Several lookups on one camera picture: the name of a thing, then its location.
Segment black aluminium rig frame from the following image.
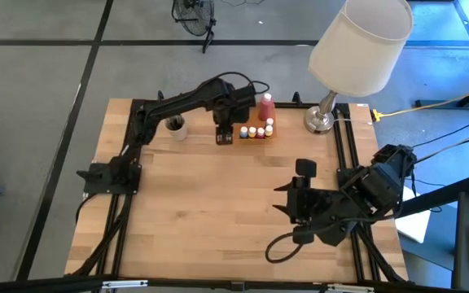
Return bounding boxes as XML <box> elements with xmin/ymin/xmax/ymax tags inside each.
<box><xmin>0</xmin><ymin>97</ymin><xmax>469</xmax><ymax>293</ymax></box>

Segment orange translucent plastic tray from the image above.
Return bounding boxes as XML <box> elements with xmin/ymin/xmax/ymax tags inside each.
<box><xmin>233</xmin><ymin>108</ymin><xmax>278</xmax><ymax>142</ymax></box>

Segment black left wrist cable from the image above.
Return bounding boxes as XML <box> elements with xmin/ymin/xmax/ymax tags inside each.
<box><xmin>201</xmin><ymin>71</ymin><xmax>271</xmax><ymax>97</ymax></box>

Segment silver lamp cream shade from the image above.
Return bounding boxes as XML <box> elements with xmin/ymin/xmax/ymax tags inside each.
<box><xmin>302</xmin><ymin>0</ymin><xmax>415</xmax><ymax>135</ymax></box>

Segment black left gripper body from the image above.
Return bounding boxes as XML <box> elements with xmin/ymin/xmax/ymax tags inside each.
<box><xmin>212</xmin><ymin>81</ymin><xmax>258</xmax><ymax>126</ymax></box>

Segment black metal beam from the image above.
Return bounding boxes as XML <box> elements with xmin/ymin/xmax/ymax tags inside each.
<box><xmin>397</xmin><ymin>174</ymin><xmax>469</xmax><ymax>220</ymax></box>

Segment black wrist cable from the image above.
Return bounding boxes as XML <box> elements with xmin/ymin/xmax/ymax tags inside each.
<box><xmin>201</xmin><ymin>71</ymin><xmax>271</xmax><ymax>97</ymax></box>
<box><xmin>264</xmin><ymin>230</ymin><xmax>341</xmax><ymax>265</ymax></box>

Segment large coral paint bottle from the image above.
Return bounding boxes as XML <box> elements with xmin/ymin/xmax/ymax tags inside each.
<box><xmin>258</xmin><ymin>92</ymin><xmax>276</xmax><ymax>122</ymax></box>

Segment black floor fan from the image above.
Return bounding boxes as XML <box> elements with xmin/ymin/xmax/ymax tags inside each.
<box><xmin>171</xmin><ymin>0</ymin><xmax>217</xmax><ymax>55</ymax></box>

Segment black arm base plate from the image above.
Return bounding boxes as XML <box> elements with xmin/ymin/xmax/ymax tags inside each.
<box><xmin>337</xmin><ymin>167</ymin><xmax>397</xmax><ymax>201</ymax></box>
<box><xmin>82</xmin><ymin>162</ymin><xmax>142</xmax><ymax>195</ymax></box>

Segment white paper cup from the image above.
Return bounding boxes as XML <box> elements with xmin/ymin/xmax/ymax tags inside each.
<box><xmin>164</xmin><ymin>115</ymin><xmax>189</xmax><ymax>142</ymax></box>

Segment yellow power cable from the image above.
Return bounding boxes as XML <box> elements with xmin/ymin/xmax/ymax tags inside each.
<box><xmin>370</xmin><ymin>83</ymin><xmax>469</xmax><ymax>123</ymax></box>

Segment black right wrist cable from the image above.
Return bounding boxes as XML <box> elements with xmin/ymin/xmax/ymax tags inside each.
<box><xmin>264</xmin><ymin>230</ymin><xmax>341</xmax><ymax>265</ymax></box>

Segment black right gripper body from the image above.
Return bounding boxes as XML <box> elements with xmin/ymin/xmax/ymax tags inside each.
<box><xmin>286</xmin><ymin>177</ymin><xmax>344</xmax><ymax>238</ymax></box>

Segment white flat box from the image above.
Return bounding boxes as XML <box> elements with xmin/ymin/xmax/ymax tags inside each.
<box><xmin>392</xmin><ymin>181</ymin><xmax>432</xmax><ymax>244</ymax></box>

